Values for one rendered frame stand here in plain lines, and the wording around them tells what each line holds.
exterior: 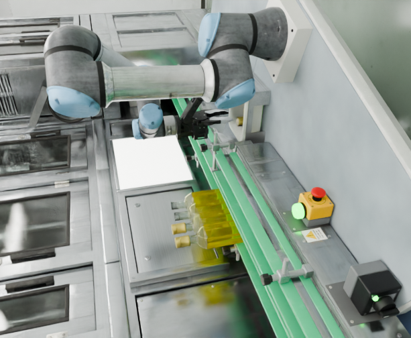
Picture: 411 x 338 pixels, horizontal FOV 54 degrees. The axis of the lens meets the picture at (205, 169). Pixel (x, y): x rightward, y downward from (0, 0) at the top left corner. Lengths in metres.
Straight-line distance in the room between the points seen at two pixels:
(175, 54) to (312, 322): 1.57
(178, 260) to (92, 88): 0.68
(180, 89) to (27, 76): 1.27
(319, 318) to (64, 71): 0.81
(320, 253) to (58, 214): 1.05
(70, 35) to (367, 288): 0.88
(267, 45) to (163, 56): 1.05
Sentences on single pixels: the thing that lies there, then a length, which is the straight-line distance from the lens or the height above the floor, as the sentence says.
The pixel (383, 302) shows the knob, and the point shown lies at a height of 0.80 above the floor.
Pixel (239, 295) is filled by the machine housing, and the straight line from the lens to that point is 1.38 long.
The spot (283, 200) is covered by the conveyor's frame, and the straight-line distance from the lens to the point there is 1.23.
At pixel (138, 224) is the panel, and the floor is 1.26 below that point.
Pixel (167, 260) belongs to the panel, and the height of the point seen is 1.18.
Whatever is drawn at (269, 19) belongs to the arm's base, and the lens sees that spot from 1.20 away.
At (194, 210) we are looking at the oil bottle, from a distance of 1.36.
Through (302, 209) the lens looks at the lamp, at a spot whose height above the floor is 0.84.
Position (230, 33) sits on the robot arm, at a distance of 1.14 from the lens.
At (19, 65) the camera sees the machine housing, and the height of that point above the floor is 1.69.
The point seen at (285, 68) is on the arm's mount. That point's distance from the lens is 1.25.
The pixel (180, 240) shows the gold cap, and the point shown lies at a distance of 1.28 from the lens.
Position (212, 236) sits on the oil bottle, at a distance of 1.28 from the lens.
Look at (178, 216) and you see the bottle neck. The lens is 1.36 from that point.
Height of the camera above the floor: 1.32
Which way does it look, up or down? 13 degrees down
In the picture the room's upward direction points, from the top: 98 degrees counter-clockwise
